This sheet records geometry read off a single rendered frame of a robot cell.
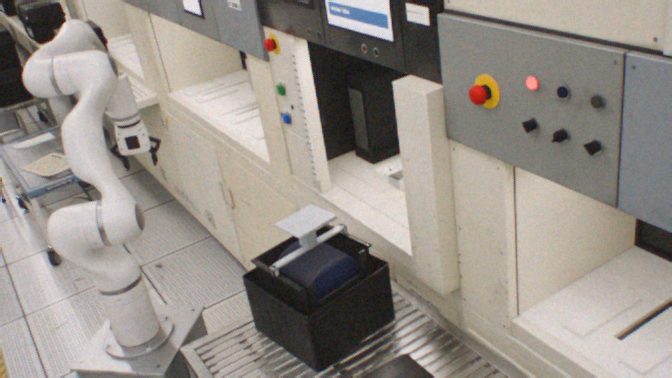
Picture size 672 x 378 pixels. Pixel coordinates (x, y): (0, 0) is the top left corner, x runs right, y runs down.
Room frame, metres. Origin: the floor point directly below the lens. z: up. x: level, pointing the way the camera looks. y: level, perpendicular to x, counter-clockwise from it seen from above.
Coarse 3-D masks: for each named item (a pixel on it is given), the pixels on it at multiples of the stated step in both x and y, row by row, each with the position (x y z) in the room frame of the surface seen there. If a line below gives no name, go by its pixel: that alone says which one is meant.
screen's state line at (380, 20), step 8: (328, 8) 1.75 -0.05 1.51; (336, 8) 1.72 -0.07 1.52; (344, 8) 1.68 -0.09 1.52; (352, 8) 1.65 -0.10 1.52; (344, 16) 1.69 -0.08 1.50; (352, 16) 1.65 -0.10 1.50; (360, 16) 1.62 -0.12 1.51; (368, 16) 1.59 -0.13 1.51; (376, 16) 1.56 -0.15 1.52; (384, 16) 1.53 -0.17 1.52; (376, 24) 1.57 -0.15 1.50; (384, 24) 1.54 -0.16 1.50
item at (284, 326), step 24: (384, 264) 1.44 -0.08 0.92; (360, 288) 1.36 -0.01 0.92; (384, 288) 1.41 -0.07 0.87; (264, 312) 1.41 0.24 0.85; (288, 312) 1.32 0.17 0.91; (336, 312) 1.31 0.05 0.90; (360, 312) 1.35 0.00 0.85; (384, 312) 1.40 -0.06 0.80; (288, 336) 1.34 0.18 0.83; (312, 336) 1.26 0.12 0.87; (336, 336) 1.30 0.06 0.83; (360, 336) 1.35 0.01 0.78; (312, 360) 1.27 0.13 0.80; (336, 360) 1.29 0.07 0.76
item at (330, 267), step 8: (344, 256) 1.42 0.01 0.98; (328, 264) 1.39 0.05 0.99; (336, 264) 1.40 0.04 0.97; (344, 264) 1.42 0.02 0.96; (352, 264) 1.43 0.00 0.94; (360, 264) 1.45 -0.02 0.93; (320, 272) 1.37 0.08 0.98; (328, 272) 1.38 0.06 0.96; (336, 272) 1.40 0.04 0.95; (344, 272) 1.41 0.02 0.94; (352, 272) 1.43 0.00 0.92; (360, 272) 1.44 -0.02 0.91; (312, 280) 1.35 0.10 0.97; (320, 280) 1.37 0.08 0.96; (328, 280) 1.38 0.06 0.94; (336, 280) 1.40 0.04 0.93; (344, 280) 1.41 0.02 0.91; (320, 288) 1.37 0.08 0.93; (328, 288) 1.38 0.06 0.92; (320, 296) 1.36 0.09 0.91
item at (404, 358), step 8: (392, 360) 1.16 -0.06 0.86; (400, 360) 1.15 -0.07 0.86; (408, 360) 1.15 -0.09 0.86; (384, 368) 1.14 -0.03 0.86; (392, 368) 1.13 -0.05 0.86; (400, 368) 1.13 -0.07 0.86; (408, 368) 1.12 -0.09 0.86; (416, 368) 1.12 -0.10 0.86; (424, 368) 1.12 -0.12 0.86; (368, 376) 1.12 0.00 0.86; (376, 376) 1.12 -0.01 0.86; (384, 376) 1.11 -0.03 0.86; (392, 376) 1.11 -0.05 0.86; (400, 376) 1.10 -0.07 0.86; (408, 376) 1.10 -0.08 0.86; (416, 376) 1.10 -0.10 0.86; (424, 376) 1.09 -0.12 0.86; (432, 376) 1.09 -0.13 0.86
